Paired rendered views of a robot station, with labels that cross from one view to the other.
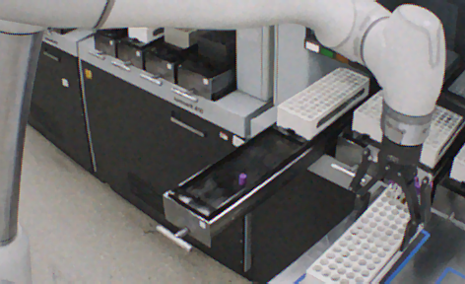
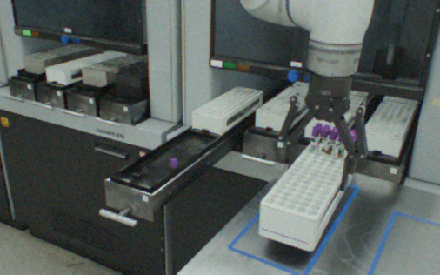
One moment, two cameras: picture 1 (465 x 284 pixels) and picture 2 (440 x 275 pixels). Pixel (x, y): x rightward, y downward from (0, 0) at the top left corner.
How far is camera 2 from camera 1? 0.29 m
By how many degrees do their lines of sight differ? 17
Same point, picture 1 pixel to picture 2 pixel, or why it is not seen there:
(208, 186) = (144, 171)
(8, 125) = not seen: outside the picture
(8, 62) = not seen: outside the picture
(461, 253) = (403, 201)
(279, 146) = (197, 142)
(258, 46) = (168, 75)
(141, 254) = not seen: outside the picture
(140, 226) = (62, 261)
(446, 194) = (360, 164)
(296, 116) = (209, 117)
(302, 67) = (207, 85)
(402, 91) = (334, 19)
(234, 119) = (152, 137)
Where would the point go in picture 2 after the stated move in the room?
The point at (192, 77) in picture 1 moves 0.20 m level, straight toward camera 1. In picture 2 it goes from (113, 107) to (120, 129)
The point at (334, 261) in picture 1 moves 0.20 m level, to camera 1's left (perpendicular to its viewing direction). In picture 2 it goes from (283, 195) to (170, 207)
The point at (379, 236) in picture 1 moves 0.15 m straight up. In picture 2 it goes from (317, 176) to (327, 102)
